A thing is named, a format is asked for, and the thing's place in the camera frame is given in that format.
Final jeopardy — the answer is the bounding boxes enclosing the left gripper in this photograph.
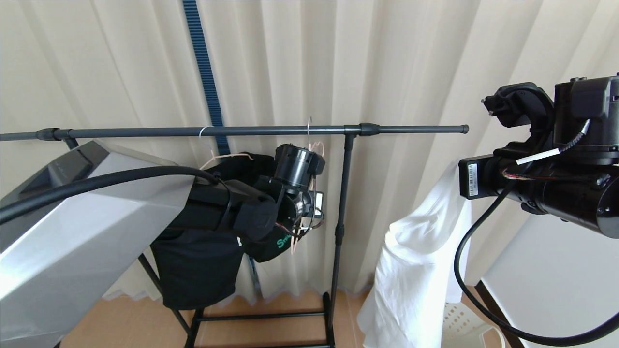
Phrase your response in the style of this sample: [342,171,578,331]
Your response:
[300,191,325,219]

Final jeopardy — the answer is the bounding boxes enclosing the black clothes rack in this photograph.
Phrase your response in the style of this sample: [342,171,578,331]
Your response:
[0,123,470,348]

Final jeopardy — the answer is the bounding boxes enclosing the beige curtain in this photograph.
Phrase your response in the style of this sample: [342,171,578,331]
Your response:
[0,0,264,306]
[196,0,619,296]

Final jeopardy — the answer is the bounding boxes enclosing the white garment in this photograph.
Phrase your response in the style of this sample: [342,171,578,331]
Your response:
[357,161,473,348]

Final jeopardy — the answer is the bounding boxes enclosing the pink clothes hanger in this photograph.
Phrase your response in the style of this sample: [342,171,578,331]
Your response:
[289,116,326,255]
[198,126,255,171]

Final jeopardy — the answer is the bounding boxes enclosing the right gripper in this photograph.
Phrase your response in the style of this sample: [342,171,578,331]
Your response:
[457,152,516,200]

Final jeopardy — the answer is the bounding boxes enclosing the white laundry basket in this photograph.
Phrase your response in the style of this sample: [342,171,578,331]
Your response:
[442,302,506,348]

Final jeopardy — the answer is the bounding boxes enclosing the black shorts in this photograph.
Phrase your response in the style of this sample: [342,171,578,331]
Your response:
[150,153,301,311]

